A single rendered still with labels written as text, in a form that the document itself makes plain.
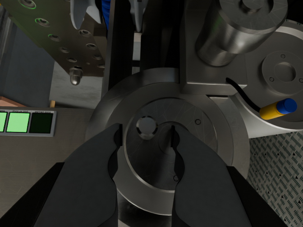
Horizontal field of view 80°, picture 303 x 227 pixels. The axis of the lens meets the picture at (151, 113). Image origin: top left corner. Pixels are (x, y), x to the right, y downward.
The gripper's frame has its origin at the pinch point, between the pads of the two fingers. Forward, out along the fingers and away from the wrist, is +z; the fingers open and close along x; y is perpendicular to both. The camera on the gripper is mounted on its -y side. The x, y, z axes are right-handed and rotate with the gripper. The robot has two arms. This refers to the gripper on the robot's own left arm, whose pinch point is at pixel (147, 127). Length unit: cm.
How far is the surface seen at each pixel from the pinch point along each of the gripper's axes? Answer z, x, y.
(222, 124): 3.3, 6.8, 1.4
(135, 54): 234, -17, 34
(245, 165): 1.2, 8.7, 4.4
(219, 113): 4.0, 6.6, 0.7
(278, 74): 7.6, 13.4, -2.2
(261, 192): 9.9, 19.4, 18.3
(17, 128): 30.4, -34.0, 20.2
